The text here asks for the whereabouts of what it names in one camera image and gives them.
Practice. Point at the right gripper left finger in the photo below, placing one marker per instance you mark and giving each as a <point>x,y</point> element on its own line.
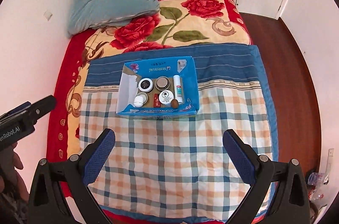
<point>47,203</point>

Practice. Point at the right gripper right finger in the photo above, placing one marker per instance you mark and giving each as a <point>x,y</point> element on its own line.
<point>290,202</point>

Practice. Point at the white earbuds case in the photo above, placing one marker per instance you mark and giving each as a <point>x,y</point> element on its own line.
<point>139,101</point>

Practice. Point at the red small box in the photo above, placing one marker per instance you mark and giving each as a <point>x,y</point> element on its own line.
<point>156,101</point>

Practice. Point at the white cream jar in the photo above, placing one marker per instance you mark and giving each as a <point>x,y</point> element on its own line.
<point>166,97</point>

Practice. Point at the brown walnut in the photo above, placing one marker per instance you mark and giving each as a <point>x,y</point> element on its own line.
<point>174,104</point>

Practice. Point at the white lip balm tube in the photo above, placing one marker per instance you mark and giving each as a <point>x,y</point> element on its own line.
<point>178,89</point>

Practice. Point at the person left hand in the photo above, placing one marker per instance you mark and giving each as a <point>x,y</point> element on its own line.
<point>10,178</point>

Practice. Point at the plastic bag on floor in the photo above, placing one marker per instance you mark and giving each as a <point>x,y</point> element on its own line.
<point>318,181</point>

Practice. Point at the blue plaid quilt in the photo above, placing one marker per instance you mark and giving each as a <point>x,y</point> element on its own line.
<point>177,169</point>

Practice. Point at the blue cardboard box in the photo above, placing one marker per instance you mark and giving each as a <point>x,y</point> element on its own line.
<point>133,72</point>

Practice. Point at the red rose floral blanket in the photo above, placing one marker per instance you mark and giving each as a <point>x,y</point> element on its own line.
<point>178,23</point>

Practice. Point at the wall switch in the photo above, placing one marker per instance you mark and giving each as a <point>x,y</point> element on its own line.
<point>47,15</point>

